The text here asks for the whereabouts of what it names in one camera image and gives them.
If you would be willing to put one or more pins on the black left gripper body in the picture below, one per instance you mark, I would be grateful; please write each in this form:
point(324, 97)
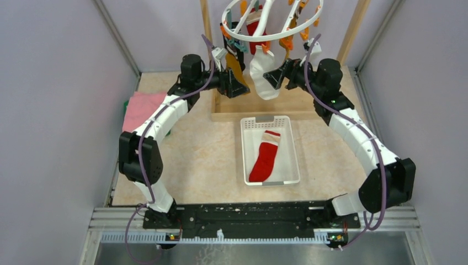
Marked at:
point(216, 81)

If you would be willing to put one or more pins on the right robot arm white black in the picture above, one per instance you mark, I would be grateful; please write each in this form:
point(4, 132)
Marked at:
point(390, 179)

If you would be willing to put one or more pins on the white round clip hanger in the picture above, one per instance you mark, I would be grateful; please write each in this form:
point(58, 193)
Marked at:
point(259, 21)

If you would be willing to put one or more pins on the wooden hanger stand frame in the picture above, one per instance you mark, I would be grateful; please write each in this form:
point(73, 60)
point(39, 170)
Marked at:
point(291, 103)

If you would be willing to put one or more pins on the mustard yellow sock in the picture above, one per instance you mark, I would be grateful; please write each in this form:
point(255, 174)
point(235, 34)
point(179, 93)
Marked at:
point(287, 42)
point(234, 65)

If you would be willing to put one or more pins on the pink folded towel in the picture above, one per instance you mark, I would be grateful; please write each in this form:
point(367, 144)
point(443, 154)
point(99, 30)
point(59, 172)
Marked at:
point(140, 108)

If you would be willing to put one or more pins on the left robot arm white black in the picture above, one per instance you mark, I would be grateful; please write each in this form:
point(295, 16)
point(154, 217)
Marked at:
point(140, 160)

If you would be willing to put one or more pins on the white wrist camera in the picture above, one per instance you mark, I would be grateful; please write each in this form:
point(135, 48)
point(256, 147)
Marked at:
point(218, 54)
point(312, 49)

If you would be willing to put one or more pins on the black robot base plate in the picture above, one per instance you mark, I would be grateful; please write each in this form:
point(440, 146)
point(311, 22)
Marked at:
point(266, 220)

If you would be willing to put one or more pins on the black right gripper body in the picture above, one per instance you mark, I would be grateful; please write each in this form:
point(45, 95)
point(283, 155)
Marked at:
point(297, 79)

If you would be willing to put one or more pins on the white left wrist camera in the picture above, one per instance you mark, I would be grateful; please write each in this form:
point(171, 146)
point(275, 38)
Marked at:
point(218, 54)

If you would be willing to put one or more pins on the white plastic basket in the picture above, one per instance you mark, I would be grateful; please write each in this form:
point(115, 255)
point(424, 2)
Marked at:
point(286, 168)

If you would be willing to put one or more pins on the red sock white cuff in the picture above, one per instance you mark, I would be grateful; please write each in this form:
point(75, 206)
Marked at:
point(268, 150)

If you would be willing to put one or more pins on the aluminium rail frame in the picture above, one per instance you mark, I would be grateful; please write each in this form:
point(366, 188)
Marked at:
point(116, 236)

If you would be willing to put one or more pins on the green folded towel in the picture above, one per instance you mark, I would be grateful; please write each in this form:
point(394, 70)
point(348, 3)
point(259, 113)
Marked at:
point(125, 105)

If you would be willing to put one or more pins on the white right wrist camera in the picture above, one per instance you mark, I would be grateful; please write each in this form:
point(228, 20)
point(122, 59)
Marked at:
point(312, 49)

